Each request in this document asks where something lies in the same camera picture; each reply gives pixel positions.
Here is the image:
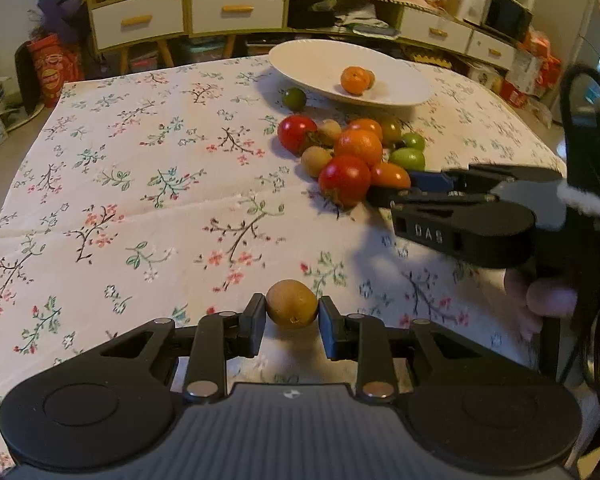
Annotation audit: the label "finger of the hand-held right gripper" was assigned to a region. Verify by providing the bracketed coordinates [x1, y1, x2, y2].
[367, 186, 501, 210]
[409, 162, 565, 197]

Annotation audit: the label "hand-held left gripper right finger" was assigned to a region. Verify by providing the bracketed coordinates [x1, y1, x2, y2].
[318, 296, 487, 404]

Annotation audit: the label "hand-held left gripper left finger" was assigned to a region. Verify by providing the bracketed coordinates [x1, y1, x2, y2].
[99, 292, 267, 403]

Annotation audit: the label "orange tomato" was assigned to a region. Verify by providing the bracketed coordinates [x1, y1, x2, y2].
[346, 118, 384, 141]
[370, 161, 412, 190]

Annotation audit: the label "red tomato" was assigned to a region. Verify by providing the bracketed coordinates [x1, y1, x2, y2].
[277, 115, 320, 157]
[318, 155, 372, 208]

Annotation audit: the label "large orange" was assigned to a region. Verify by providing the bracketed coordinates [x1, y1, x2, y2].
[333, 129, 384, 168]

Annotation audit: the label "brownish green tomato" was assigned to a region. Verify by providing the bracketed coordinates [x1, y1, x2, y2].
[377, 117, 403, 147]

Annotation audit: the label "white oval plate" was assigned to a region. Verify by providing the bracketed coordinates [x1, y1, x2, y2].
[268, 38, 434, 108]

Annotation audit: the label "person's right hand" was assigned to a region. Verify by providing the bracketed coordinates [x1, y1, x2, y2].
[502, 267, 581, 347]

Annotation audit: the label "small tan fruit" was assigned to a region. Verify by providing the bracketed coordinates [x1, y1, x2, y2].
[300, 146, 335, 179]
[317, 119, 343, 146]

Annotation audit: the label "small orange mandarin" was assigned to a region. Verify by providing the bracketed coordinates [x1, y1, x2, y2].
[340, 65, 372, 96]

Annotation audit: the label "dark green tomato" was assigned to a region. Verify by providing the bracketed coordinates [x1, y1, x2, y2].
[281, 87, 307, 113]

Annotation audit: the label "white sideboard drawer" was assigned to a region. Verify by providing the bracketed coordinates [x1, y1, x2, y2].
[466, 30, 517, 69]
[399, 7, 474, 54]

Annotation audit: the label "red cardboard boxes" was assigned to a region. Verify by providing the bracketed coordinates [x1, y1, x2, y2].
[499, 29, 562, 109]

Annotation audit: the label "floral tablecloth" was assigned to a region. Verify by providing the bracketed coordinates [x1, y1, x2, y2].
[0, 54, 581, 477]

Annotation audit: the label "low wooden sideboard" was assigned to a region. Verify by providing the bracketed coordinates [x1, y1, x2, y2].
[286, 0, 520, 72]

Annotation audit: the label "white microwave oven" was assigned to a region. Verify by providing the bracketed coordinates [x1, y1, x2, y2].
[481, 0, 535, 44]

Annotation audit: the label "black box device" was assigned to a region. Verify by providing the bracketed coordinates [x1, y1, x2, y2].
[286, 0, 340, 30]

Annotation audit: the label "white drawer with round lock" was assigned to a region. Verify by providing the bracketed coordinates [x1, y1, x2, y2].
[189, 0, 286, 35]
[89, 0, 185, 52]

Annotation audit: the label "red printed bag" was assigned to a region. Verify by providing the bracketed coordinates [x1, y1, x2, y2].
[27, 33, 79, 109]

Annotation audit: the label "dark chair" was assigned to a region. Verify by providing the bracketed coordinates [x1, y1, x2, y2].
[13, 40, 47, 117]

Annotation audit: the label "purple plush toy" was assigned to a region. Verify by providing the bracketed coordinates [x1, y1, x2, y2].
[32, 0, 89, 47]

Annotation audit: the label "black cable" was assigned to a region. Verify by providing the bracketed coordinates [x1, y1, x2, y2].
[560, 62, 600, 133]

